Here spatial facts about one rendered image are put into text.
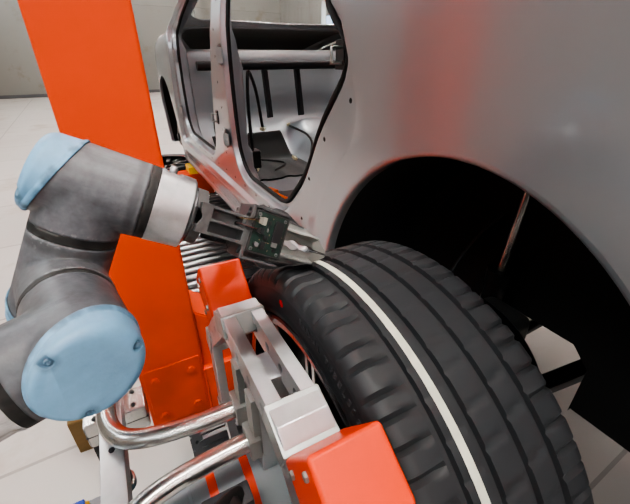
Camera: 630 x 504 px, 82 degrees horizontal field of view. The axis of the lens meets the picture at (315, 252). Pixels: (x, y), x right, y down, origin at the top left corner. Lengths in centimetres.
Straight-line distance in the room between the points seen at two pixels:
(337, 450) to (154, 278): 67
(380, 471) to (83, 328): 27
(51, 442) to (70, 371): 172
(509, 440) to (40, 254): 53
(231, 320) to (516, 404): 37
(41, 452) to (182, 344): 114
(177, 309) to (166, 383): 23
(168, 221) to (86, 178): 9
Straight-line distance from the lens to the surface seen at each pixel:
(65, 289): 41
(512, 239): 89
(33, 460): 205
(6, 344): 38
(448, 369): 45
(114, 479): 60
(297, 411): 42
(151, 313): 96
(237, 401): 57
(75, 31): 79
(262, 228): 46
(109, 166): 45
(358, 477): 35
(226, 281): 65
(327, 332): 43
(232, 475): 62
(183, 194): 45
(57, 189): 45
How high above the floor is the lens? 145
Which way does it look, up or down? 28 degrees down
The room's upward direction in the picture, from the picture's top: straight up
